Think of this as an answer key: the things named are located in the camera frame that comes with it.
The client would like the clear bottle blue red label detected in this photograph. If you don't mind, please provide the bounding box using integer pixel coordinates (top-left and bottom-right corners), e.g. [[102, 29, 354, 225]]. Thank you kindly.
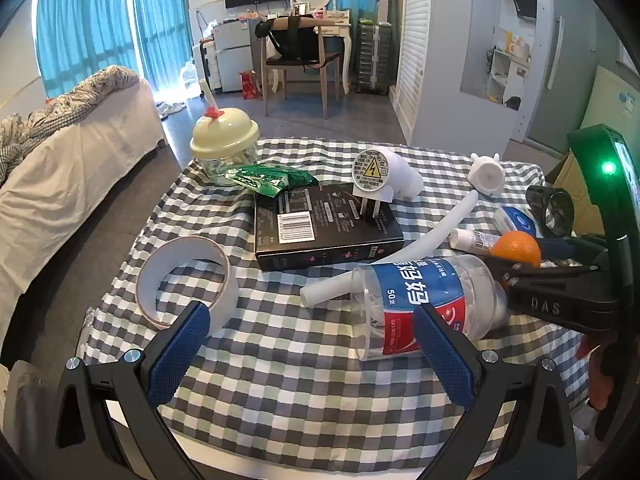
[[350, 254, 511, 361]]

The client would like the glass jar with cream lid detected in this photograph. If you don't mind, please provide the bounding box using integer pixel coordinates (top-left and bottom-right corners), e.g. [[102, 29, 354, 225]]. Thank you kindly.
[[189, 80, 261, 186]]

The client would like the checked tablecloth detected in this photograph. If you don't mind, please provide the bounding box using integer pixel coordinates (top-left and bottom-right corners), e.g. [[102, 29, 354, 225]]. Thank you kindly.
[[75, 137, 593, 461]]

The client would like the grey patterned duvet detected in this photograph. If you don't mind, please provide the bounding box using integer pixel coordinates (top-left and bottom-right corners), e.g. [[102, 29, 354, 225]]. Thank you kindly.
[[0, 65, 143, 186]]

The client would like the white mini fridge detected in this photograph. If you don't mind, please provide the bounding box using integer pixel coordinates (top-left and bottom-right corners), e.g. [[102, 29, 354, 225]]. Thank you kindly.
[[212, 22, 263, 93]]

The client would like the teal window curtain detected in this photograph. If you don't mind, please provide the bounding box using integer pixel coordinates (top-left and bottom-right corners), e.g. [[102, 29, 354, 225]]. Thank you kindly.
[[131, 0, 193, 93], [35, 0, 138, 98]]

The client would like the dark green suitcase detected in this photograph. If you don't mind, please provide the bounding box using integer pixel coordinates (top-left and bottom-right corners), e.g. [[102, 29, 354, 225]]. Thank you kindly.
[[354, 19, 396, 96]]

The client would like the wooden chair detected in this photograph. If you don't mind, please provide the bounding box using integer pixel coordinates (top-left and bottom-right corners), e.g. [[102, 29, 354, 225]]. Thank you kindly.
[[260, 15, 341, 120]]

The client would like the white curved tube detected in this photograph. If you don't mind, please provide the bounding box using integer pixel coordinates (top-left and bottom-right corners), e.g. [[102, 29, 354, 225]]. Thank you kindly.
[[300, 191, 482, 307]]

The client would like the white louvered door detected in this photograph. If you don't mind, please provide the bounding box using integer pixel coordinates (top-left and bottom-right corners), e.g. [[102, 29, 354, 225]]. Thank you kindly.
[[392, 0, 433, 143]]

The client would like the red bag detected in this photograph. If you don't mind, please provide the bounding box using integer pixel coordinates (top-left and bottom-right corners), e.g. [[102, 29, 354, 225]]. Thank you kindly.
[[239, 70, 261, 100]]

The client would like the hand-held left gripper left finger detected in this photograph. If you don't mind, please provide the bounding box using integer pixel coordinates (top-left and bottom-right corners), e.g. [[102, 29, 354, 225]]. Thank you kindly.
[[54, 301, 212, 480]]

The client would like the small white eared figure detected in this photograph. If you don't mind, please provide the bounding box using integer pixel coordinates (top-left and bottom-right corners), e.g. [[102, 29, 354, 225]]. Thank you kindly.
[[468, 152, 503, 197]]

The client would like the pair of slippers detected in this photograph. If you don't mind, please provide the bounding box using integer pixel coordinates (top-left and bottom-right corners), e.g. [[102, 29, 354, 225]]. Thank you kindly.
[[156, 101, 187, 121]]

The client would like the green snack packet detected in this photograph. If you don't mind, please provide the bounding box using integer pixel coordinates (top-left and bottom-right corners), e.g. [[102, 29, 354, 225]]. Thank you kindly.
[[220, 164, 319, 198]]

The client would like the clear plastic bag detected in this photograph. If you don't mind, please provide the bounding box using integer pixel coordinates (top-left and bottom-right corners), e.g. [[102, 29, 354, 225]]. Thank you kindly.
[[179, 60, 202, 87]]

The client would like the pale green fridge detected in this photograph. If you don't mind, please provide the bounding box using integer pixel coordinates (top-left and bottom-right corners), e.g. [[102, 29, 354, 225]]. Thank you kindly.
[[580, 65, 640, 161]]

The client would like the white bed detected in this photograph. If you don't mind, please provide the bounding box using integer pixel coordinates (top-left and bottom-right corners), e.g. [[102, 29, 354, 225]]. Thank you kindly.
[[0, 65, 168, 351]]

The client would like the black box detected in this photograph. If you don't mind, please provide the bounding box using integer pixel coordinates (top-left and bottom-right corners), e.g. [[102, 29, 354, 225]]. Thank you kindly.
[[253, 184, 405, 272]]

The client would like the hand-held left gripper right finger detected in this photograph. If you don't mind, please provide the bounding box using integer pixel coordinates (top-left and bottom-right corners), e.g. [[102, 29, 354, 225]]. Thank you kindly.
[[411, 304, 578, 480]]

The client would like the white drawer trolley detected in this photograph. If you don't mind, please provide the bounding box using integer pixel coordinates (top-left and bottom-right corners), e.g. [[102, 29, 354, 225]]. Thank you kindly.
[[192, 42, 222, 93]]

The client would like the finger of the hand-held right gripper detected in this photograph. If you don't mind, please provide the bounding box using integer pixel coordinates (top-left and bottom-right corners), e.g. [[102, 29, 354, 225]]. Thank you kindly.
[[537, 234, 613, 262], [482, 255, 603, 287]]

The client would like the small white cream tube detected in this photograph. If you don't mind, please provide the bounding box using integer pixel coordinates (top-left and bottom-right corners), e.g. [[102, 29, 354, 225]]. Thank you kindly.
[[448, 227, 501, 252]]

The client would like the grey sliding door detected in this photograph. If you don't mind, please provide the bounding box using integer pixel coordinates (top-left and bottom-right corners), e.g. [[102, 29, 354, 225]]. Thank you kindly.
[[520, 0, 621, 153]]

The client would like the blue white tissue pack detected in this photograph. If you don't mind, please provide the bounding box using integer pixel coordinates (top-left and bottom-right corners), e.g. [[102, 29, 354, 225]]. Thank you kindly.
[[494, 206, 543, 238]]

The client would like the orange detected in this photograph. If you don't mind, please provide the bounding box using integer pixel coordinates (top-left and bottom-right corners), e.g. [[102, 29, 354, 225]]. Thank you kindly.
[[490, 231, 542, 268]]

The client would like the white tape roll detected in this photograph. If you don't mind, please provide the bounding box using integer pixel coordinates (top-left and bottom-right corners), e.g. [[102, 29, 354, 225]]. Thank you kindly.
[[136, 236, 240, 336]]

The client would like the black bag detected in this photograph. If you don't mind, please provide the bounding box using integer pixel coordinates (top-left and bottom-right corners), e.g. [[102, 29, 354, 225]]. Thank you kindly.
[[255, 16, 326, 68]]

